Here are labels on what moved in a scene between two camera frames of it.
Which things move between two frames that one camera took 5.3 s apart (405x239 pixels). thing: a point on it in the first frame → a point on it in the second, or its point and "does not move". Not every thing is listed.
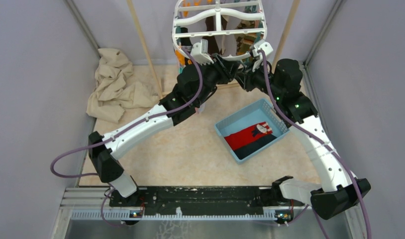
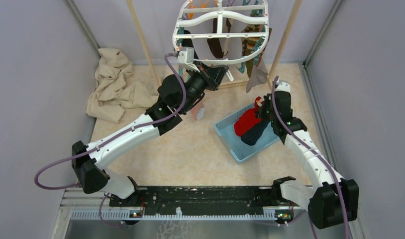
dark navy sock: (242, 152) → (251, 137)
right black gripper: (246, 77) → (266, 101)
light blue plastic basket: (260, 111) does not move
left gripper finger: (230, 67) → (216, 74)
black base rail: (169, 199) does not move
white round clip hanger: (226, 29) does not move
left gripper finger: (219, 59) → (201, 66)
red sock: (237, 139) → (249, 119)
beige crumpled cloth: (114, 88) does not move
